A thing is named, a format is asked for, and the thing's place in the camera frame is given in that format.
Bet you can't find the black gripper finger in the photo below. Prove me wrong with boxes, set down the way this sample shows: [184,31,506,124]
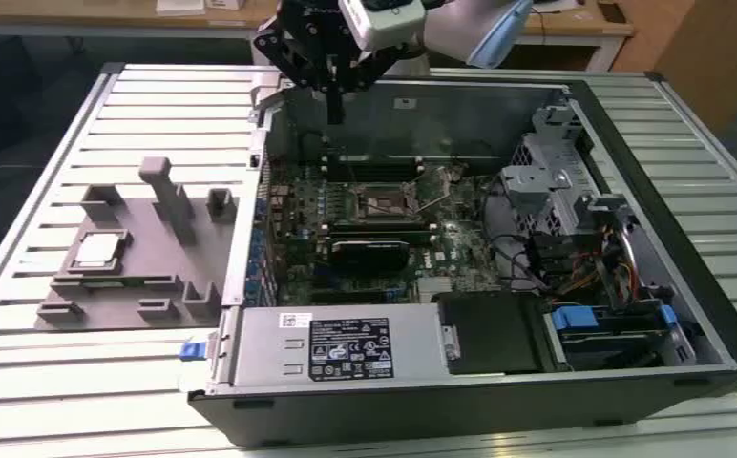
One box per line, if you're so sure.
[254,28,338,125]
[335,45,408,125]

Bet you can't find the wooden cabinet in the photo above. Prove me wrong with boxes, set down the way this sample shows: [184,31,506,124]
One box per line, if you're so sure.
[612,0,737,133]

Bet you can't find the wooden desk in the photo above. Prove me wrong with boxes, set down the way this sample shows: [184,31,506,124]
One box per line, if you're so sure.
[0,0,638,73]

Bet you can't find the silver square CPU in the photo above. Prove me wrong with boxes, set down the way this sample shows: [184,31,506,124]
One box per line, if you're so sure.
[73,233,131,268]

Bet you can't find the metal locking lever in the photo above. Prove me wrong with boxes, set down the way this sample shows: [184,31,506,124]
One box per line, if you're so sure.
[339,150,362,188]
[418,182,456,213]

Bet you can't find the small silver heatsink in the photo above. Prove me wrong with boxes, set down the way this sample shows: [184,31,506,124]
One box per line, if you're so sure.
[415,278,456,302]

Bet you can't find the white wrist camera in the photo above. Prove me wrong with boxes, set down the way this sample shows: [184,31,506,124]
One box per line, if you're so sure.
[336,0,431,52]

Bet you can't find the black round speaker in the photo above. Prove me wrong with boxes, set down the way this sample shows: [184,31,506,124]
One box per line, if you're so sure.
[296,131,326,161]

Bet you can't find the black PC case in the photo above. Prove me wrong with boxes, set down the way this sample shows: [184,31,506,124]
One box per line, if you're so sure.
[186,71,737,449]

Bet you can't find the grey parts rack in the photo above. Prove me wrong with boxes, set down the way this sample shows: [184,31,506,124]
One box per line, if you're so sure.
[33,155,242,333]

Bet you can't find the orange yellow wire bundle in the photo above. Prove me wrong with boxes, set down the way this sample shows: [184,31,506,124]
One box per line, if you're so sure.
[562,228,638,300]

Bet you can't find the metal drive cage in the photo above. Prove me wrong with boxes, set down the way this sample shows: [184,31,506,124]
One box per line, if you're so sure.
[498,107,631,238]

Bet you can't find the RAM slot black clips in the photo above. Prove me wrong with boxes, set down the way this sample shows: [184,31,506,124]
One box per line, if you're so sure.
[324,171,422,181]
[323,160,422,169]
[327,230,434,239]
[327,220,431,229]

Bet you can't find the green RAM stick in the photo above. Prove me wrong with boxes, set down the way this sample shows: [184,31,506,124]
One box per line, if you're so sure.
[80,278,176,291]

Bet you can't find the silver power supply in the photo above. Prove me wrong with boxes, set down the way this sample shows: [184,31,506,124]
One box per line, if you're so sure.
[206,304,454,397]

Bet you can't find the metal socket cover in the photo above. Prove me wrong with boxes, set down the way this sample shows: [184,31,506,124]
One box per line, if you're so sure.
[412,162,468,214]

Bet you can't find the black expansion slot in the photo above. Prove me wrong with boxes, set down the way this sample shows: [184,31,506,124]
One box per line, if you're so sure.
[308,289,402,306]

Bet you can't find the black graphics card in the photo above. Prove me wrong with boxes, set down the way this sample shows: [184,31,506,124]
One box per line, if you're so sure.
[326,238,412,279]

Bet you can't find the blue case latch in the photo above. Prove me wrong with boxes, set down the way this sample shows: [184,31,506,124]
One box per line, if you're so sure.
[178,335,210,363]

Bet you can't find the CPU socket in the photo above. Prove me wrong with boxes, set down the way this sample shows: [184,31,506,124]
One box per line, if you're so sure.
[352,180,424,223]

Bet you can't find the black plastic shroud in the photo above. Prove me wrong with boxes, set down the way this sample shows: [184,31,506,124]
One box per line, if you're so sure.
[435,290,548,376]

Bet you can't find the black cable bundle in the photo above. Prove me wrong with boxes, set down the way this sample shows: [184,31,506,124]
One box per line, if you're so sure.
[488,231,552,292]

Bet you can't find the blue disk carrier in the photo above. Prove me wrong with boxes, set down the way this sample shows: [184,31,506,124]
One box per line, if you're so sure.
[550,307,603,331]

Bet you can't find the green motherboard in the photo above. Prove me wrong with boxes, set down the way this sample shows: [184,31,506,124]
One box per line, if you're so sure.
[259,155,516,309]

